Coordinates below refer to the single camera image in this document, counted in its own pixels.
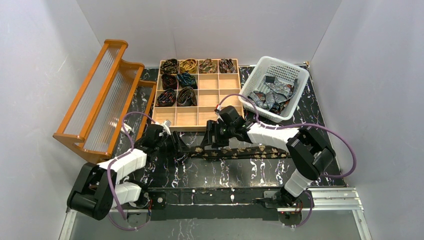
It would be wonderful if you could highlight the black gold floral tie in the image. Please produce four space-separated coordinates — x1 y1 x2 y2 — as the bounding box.
187 145 291 161

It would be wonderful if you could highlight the white plastic basket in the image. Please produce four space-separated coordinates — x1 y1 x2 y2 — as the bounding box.
240 56 310 123

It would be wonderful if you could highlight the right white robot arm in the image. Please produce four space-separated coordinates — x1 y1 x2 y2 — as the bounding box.
200 106 336 207

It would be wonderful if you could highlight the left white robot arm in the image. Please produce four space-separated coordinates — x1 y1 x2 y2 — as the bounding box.
66 124 190 220

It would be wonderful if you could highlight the grey patterned ties pile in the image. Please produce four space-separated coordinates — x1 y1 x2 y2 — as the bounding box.
248 75 299 115

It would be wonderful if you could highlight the small white connector plug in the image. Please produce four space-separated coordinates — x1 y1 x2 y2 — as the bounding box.
120 123 133 134

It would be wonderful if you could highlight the rolled black grey tie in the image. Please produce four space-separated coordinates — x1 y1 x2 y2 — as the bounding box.
176 86 198 107

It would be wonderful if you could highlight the rolled navy red tie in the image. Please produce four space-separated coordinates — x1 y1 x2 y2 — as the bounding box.
156 88 177 107

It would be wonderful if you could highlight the wooden grid organizer tray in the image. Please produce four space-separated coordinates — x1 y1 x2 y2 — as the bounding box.
152 58 241 132

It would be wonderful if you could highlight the orange wooden rack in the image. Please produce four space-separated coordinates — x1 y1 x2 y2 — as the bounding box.
53 39 157 164

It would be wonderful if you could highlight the rolled dark red tie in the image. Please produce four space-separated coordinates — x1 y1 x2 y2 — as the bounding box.
161 73 178 90

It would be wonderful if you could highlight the rolled teal patterned tie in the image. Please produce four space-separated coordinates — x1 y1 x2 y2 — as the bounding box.
176 71 198 90

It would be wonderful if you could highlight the rolled olive patterned tie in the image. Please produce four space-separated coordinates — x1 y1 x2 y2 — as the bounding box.
198 58 218 74

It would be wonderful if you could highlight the rolled dark striped tie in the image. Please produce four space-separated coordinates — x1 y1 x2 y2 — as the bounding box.
219 58 237 74

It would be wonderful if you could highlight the rolled yellow tie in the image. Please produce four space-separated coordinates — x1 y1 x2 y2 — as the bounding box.
179 58 198 74

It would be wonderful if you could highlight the rolled black gold tie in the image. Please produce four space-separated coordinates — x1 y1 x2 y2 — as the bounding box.
160 58 179 75

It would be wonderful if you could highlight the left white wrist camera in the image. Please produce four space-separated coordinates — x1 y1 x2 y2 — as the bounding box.
159 119 172 135

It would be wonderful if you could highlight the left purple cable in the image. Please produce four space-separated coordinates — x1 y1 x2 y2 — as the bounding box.
106 111 157 231

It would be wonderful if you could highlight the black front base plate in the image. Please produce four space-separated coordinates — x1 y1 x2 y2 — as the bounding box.
147 187 281 221

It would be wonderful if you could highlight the aluminium frame rail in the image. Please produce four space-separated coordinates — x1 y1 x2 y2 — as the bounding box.
59 186 371 240

